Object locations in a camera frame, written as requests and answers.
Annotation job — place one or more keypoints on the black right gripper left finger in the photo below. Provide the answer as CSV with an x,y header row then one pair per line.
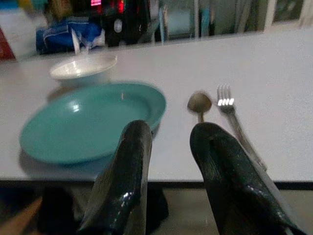
x,y
122,181

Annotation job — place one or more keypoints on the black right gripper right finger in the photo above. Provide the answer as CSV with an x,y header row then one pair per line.
x,y
232,181

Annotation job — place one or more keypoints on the teal plate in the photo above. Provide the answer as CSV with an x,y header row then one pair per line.
x,y
90,124

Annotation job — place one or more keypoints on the metal fork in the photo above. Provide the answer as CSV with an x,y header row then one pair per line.
x,y
232,115

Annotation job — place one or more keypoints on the metal spoon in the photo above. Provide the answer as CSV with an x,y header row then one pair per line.
x,y
199,102

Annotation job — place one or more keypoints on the white bowl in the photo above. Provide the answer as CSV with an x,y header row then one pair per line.
x,y
82,69

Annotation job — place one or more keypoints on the blue plastic bag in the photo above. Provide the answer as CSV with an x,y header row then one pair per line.
x,y
69,36

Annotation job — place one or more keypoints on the black appliance with red display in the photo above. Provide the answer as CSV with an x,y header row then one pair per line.
x,y
122,22

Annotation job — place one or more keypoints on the white box with red side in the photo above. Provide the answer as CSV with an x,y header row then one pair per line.
x,y
14,31

